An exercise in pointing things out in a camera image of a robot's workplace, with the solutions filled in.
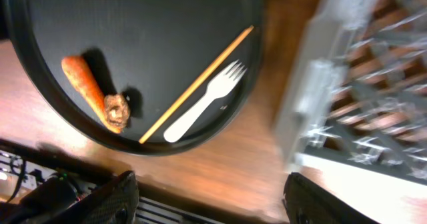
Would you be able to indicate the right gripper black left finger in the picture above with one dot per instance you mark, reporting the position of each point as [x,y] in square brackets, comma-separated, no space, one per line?
[114,202]

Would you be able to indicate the orange carrot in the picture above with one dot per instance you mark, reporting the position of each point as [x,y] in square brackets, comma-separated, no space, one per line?
[82,80]

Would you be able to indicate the white plastic fork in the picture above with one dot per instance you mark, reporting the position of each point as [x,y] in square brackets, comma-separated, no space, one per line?
[220,86]

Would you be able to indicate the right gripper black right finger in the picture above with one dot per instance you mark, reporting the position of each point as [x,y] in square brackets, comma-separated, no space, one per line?
[306,202]

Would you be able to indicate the brown walnut lump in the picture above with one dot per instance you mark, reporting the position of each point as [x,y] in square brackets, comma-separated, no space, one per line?
[117,111]

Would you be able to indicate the round black tray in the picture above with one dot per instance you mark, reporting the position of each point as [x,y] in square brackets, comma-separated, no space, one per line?
[149,50]

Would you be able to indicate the grey dishwasher rack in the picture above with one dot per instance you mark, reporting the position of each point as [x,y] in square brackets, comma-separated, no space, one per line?
[357,95]

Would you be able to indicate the wooden chopstick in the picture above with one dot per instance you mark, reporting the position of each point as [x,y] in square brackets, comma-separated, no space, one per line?
[209,70]

